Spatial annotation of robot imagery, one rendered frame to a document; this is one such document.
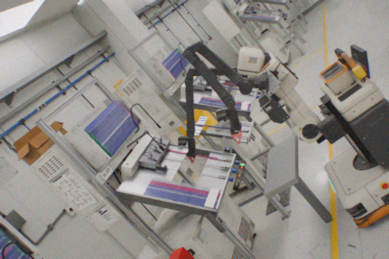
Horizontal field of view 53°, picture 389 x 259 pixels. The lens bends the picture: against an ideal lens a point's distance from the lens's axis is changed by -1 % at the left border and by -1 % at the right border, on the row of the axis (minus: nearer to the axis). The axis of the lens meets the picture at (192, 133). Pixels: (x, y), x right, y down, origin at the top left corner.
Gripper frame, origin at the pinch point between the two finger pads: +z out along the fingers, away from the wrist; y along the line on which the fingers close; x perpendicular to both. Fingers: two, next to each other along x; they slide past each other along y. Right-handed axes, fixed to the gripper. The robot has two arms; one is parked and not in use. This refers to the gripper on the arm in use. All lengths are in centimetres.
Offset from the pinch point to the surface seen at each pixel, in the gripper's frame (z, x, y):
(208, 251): 44, 22, 45
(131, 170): -6.2, -37.1, 29.0
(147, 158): -6.9, -31.4, 12.6
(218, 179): 3.8, 23.1, 13.7
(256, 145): 55, 33, -126
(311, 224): 46, 91, 0
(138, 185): -0.2, -29.1, 37.0
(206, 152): 2.4, 6.4, -19.2
